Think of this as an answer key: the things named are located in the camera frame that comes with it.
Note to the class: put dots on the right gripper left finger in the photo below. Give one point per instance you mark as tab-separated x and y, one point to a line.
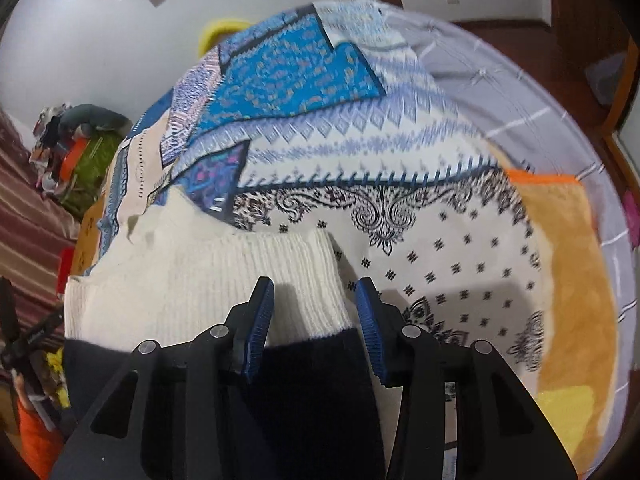
177	412

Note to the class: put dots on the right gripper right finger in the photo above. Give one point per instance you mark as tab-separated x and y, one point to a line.
460	402

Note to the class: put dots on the white and black fuzzy sweater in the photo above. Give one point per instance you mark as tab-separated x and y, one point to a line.
175	271

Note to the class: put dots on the orange left sleeve forearm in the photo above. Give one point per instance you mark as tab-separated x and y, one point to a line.
41	447

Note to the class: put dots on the person's left hand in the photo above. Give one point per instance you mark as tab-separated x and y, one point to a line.
21	391

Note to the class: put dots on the striped maroon curtain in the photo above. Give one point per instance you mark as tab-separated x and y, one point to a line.
34	232

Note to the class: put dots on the wooden bedside table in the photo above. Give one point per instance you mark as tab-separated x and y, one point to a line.
86	251

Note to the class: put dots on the orange yellow fleece blanket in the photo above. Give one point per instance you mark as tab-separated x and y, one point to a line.
574	380

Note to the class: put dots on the green camouflage bag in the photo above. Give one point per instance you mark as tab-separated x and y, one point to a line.
83	189

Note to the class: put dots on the orange box on pile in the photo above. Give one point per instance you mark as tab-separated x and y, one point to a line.
70	161

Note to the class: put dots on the pink slipper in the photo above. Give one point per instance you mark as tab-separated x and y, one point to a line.
632	215

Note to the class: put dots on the grey checked bed sheet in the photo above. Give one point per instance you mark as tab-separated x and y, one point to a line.
527	124

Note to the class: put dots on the blue patchwork quilt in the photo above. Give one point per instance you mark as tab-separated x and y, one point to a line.
322	118

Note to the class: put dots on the yellow curved headboard tube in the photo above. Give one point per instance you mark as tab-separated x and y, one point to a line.
214	31

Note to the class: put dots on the brown wooden door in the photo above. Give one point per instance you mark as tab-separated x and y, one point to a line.
588	31

